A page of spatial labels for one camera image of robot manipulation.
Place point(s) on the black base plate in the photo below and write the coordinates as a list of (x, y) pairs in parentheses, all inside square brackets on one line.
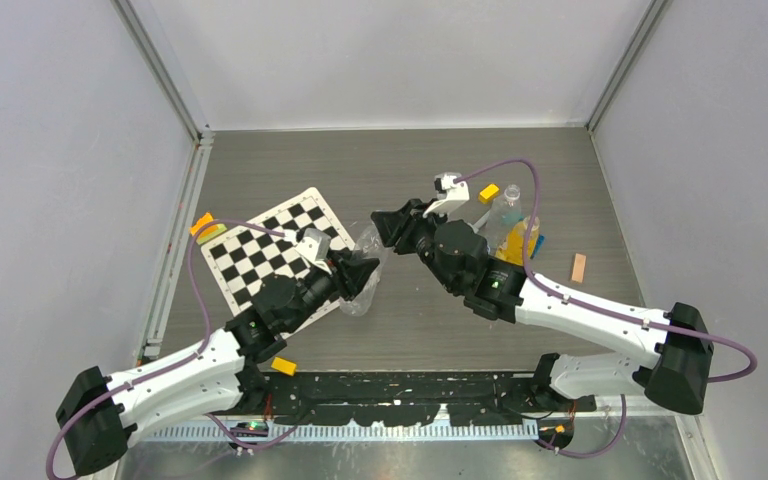
[(402, 398)]

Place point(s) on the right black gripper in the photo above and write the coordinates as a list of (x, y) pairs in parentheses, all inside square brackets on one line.
[(398, 228)]

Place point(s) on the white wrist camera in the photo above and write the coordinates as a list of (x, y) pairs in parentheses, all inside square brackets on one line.
[(312, 246), (451, 193)]

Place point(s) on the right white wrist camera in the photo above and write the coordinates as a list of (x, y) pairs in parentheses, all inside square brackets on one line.
[(451, 193)]

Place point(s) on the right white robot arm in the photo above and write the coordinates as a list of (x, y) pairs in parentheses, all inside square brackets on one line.
[(662, 355)]

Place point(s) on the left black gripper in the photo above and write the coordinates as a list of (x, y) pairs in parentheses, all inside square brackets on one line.
[(358, 271)]

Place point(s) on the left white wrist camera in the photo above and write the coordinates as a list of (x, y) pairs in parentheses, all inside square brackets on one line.
[(312, 246)]

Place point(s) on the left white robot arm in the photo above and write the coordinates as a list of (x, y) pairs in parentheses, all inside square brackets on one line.
[(102, 416)]

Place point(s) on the tan wooden block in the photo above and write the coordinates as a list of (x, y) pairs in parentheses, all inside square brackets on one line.
[(578, 268)]

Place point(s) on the blue lego brick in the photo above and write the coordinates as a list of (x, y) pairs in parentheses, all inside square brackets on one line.
[(540, 241)]

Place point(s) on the grey slotted cable duct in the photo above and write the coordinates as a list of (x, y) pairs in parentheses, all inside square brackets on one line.
[(203, 431)]

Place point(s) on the yellow block near base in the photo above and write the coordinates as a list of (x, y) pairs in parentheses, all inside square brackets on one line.
[(284, 366)]

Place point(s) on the orange green block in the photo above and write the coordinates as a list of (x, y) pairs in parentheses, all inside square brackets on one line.
[(206, 228)]

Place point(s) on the black white chessboard mat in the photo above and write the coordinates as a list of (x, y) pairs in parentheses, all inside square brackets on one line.
[(240, 259)]

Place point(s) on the clear plastic bottle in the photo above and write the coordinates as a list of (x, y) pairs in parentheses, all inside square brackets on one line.
[(505, 212)]

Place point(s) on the yellow juice bottle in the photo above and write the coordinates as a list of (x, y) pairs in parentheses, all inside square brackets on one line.
[(519, 245)]

